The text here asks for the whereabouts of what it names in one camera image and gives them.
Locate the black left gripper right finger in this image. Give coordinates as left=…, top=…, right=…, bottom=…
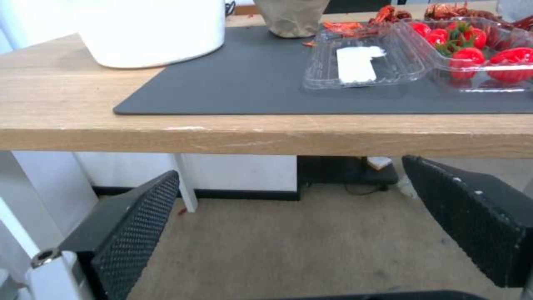
left=401, top=155, right=533, bottom=289

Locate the red toy crayfish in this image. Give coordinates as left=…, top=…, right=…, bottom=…
left=367, top=4, right=414, bottom=25
left=322, top=20, right=393, bottom=39
left=509, top=15, right=533, bottom=32
left=423, top=1, right=506, bottom=22

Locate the red toy strawberry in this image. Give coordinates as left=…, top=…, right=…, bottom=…
left=461, top=27, right=488, bottom=49
left=426, top=29, right=451, bottom=48
left=449, top=48, right=486, bottom=79
left=488, top=47, right=533, bottom=83
left=411, top=22, right=432, bottom=38

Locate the white label on box lid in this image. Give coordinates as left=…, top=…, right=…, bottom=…
left=336, top=46, right=386, bottom=84

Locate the dark grey table mat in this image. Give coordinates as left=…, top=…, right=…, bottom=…
left=112, top=25, right=533, bottom=115

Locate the black floor cable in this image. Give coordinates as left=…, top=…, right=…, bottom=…
left=342, top=183, right=388, bottom=197

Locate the clear plastic takeout box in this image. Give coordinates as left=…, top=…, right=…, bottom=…
left=301, top=17, right=533, bottom=95

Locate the white table leg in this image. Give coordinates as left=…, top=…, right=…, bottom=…
left=172, top=153, right=199, bottom=214

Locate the brown paper bag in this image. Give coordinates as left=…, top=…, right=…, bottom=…
left=254, top=0, right=330, bottom=38

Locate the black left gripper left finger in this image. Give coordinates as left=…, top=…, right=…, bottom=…
left=25, top=170, right=181, bottom=300

